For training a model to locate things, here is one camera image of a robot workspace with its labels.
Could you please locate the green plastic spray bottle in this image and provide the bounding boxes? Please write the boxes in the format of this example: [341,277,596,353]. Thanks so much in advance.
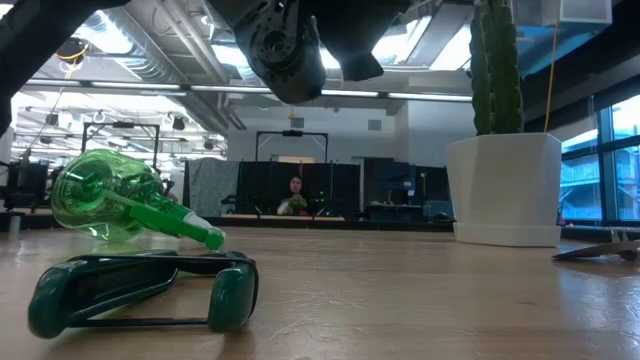
[50,148,227,251]

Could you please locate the fluorescent ceiling light tube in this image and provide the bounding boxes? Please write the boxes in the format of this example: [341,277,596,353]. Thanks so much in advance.
[189,83,274,95]
[387,91,474,102]

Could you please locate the white faceted plant pot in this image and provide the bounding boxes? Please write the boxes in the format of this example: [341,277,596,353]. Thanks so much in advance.
[444,131,564,249]

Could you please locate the person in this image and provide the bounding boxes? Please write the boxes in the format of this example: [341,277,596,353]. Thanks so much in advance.
[276,174,314,217]

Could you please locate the green cactus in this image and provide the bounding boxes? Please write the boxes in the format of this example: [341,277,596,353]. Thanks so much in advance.
[468,0,525,136]

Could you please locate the black partition panels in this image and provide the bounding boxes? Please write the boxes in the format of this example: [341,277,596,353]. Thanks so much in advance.
[234,159,361,217]

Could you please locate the black and yellow cord reel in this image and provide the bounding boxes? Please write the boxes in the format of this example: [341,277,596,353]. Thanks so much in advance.
[54,35,91,64]

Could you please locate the grey curtain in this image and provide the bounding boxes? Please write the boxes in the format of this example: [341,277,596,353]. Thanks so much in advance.
[186,157,240,218]

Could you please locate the white ceiling unit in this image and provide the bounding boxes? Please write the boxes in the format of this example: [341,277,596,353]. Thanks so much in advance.
[510,0,614,27]

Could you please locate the green-handled garden snips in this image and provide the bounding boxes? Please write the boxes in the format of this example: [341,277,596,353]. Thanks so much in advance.
[27,248,260,340]

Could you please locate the small potted plant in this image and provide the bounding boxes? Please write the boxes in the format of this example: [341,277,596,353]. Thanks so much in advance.
[287,194,309,216]

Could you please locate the large window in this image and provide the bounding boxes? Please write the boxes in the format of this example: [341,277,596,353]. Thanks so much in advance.
[559,97,640,226]

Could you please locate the black background gantry frame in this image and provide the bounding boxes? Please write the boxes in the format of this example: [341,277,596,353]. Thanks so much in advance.
[254,129,330,164]

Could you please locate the yellow extension cord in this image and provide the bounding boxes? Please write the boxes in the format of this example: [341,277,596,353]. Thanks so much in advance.
[543,22,560,134]

